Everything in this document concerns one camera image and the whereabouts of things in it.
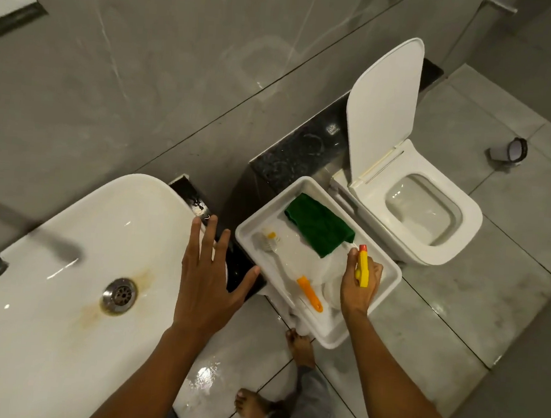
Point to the person's right hand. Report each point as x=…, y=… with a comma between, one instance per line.
x=355, y=296

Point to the person's left hand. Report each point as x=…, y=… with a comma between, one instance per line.
x=204, y=296

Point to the person's left thumb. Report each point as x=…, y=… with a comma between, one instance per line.
x=245, y=284

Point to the person's left middle finger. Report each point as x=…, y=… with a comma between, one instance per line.
x=208, y=241

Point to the person's right thumb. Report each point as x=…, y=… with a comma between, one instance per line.
x=351, y=261

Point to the clear spray bottle yellow nozzle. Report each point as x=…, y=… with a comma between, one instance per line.
x=362, y=274

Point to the person's right forearm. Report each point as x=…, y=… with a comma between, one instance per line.
x=394, y=392

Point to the person's left forearm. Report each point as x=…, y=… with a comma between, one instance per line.
x=148, y=377

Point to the black sink counter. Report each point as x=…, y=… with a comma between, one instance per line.
x=241, y=266

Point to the green cleaning cloth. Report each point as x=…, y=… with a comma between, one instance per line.
x=319, y=224

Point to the white plastic tray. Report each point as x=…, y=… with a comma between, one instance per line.
x=274, y=220

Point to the person's right foot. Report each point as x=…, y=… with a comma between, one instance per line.
x=300, y=347

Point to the person's foot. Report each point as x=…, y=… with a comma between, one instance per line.
x=251, y=407
x=300, y=347

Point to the chrome sink drain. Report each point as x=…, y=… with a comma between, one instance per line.
x=119, y=295

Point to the white toilet bowl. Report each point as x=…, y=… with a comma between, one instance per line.
x=458, y=240

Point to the black granite ledge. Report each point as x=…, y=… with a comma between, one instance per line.
x=298, y=156

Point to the person's left foot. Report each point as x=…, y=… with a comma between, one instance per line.
x=251, y=407

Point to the person's grey trousers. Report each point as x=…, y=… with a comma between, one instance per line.
x=312, y=409

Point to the white toilet lid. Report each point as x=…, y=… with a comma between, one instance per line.
x=383, y=105

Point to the white ceramic sink basin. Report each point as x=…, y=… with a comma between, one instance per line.
x=57, y=322

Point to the grey cup with black rim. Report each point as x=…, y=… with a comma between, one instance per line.
x=511, y=151

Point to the chrome wall fixture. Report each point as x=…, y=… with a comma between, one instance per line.
x=501, y=4

